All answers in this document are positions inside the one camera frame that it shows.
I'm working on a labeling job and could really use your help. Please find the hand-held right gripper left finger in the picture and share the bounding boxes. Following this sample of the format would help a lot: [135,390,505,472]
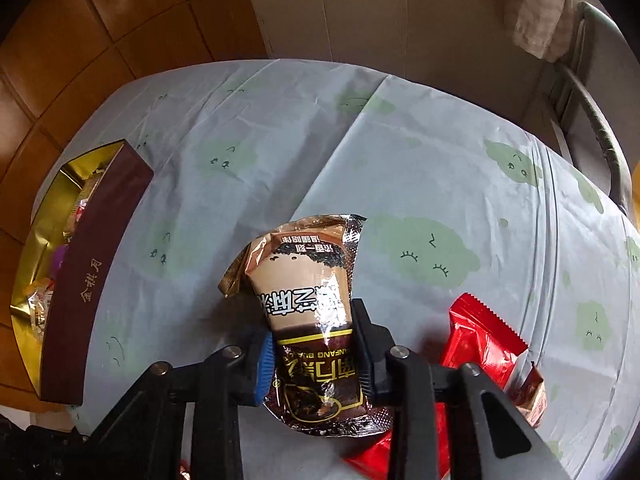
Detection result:
[75,330,276,480]

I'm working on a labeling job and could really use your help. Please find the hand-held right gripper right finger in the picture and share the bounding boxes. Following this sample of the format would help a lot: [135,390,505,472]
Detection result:
[350,297,571,480]

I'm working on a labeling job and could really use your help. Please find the brown sesame snack packet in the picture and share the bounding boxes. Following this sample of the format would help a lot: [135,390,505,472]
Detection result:
[218,213,395,438]

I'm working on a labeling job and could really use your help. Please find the red and brown snack packet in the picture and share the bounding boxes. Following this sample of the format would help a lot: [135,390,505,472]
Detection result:
[342,292,549,480]

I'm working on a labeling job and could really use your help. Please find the maroon gift box gold interior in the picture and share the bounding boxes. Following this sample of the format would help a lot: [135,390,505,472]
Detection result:
[9,139,155,405]

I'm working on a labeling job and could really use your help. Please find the pale green-spotted tablecloth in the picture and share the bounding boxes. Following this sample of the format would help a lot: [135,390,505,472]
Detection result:
[30,59,640,480]

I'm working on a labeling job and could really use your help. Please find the grey metal chair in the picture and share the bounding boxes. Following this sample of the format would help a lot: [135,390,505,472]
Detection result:
[547,1,632,213]

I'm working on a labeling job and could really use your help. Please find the beige striped cloth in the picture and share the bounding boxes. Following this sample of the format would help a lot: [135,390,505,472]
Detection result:
[504,0,572,61]

